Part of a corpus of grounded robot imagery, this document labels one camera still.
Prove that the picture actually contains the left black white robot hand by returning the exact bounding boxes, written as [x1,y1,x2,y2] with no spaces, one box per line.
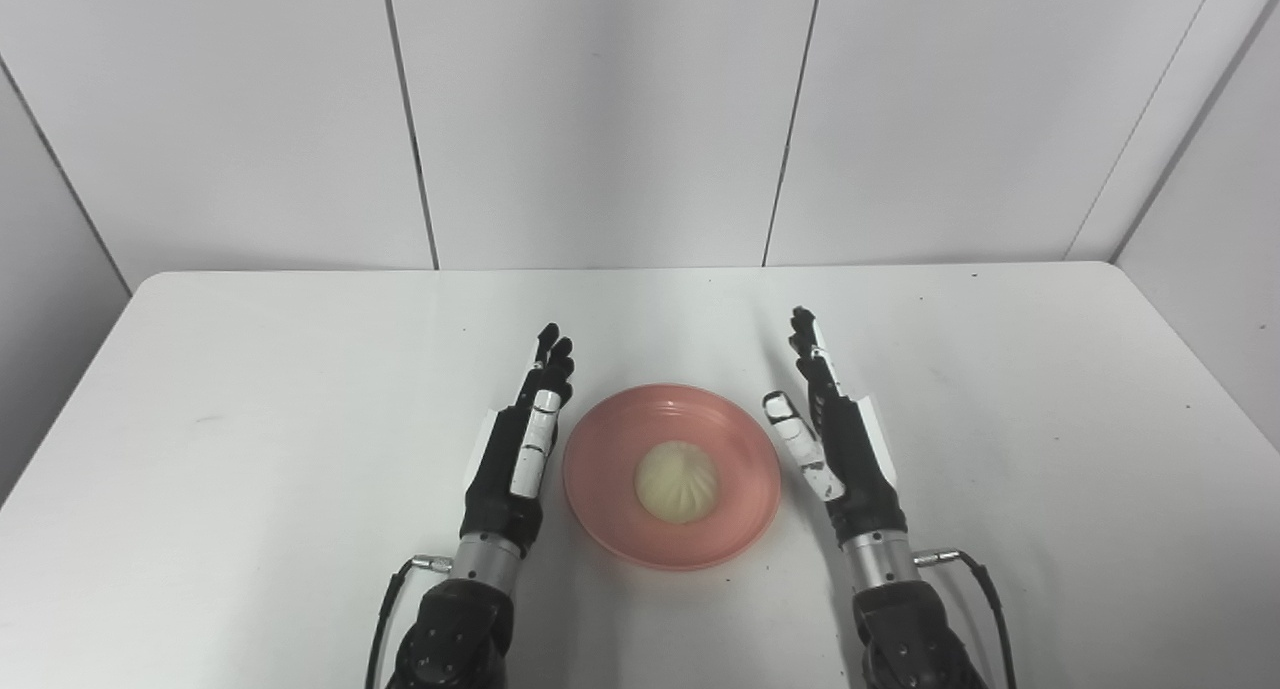
[459,323,577,556]

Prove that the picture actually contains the cream steamed bun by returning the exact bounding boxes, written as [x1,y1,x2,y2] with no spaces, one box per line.
[634,440,720,526]

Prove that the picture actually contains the pink round plate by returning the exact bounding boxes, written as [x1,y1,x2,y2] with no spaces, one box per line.
[562,384,783,572]

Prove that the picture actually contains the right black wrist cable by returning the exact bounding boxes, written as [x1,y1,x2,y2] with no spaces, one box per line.
[914,548,1019,689]

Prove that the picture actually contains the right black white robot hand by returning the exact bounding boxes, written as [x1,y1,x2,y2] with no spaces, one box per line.
[762,306,908,547]

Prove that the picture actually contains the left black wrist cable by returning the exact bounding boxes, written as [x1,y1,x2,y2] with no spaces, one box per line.
[364,555,454,689]

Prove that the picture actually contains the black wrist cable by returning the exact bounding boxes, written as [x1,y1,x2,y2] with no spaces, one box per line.
[914,548,1019,689]
[364,555,454,689]

